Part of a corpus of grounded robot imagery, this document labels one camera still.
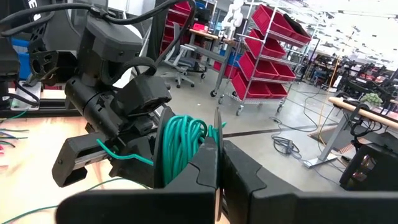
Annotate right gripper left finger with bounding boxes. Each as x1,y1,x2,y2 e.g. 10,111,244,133
55,138,220,224

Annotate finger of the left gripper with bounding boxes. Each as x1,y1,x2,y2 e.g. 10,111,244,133
123,133,157,162
108,151,155,189

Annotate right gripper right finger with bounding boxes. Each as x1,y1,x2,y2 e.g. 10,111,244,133
221,139,398,224

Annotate black foam cord spool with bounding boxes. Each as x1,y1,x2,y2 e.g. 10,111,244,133
152,105,225,222

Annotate green cord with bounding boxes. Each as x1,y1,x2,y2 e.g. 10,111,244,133
0,114,228,224

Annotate grey office chair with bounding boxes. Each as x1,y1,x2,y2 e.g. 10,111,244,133
160,21,206,90

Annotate distant red bin rack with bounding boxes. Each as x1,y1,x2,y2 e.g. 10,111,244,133
160,1,193,56

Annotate grey desk leg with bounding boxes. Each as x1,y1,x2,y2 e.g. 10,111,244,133
303,114,353,169

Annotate wooden desk with grey legs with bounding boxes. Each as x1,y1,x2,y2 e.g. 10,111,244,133
187,27,244,98

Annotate metal shelf rack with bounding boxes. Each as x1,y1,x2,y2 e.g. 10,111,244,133
217,0,312,116

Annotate red plastic shelf bin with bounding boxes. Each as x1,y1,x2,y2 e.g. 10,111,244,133
238,51,297,82
231,72,289,100
251,4,312,44
244,28,287,59

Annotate wooden workstation table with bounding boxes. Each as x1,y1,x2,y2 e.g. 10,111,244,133
328,96,398,131

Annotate green fuzzy object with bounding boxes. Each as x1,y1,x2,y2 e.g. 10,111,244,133
360,92,384,106

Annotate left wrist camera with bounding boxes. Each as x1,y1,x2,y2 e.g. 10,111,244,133
115,73,173,118

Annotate dark floor cable bundle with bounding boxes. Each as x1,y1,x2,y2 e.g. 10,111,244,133
271,134,303,157

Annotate black left camera cable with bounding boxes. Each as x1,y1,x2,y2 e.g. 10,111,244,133
102,0,197,77

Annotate long black floor cable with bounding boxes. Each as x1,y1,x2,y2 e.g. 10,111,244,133
269,90,340,134

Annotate multicoloured wire bundle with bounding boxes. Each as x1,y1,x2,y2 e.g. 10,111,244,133
0,127,29,156

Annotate thin yellow drop cable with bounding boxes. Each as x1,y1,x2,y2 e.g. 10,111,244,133
318,55,342,147

